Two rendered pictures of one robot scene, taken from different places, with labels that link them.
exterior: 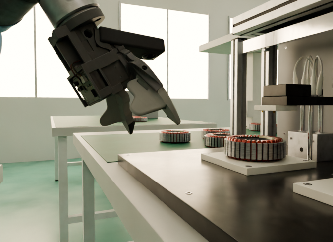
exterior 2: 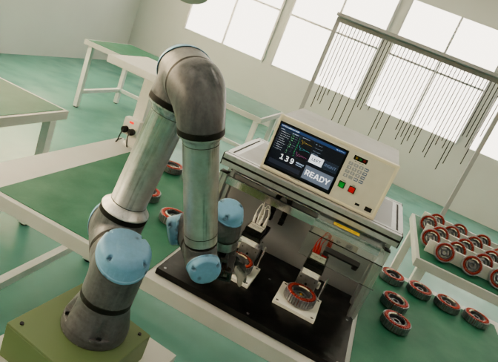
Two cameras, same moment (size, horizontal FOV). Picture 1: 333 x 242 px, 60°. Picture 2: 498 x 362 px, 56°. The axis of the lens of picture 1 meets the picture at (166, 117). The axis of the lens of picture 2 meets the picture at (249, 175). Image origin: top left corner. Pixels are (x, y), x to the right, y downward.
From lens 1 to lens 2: 1.32 m
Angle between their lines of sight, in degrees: 57
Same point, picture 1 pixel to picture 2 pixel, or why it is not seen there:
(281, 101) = (256, 240)
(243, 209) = (270, 320)
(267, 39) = (250, 191)
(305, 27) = (276, 202)
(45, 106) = not seen: outside the picture
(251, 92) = (143, 113)
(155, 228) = (250, 334)
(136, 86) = (236, 270)
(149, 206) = (231, 320)
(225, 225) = (276, 331)
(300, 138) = (248, 248)
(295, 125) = not seen: hidden behind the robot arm
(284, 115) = not seen: hidden behind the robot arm
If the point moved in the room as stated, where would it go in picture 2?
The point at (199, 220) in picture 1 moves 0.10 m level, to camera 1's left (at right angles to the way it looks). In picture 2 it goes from (263, 328) to (243, 338)
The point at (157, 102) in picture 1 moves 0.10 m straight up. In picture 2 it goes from (243, 277) to (255, 248)
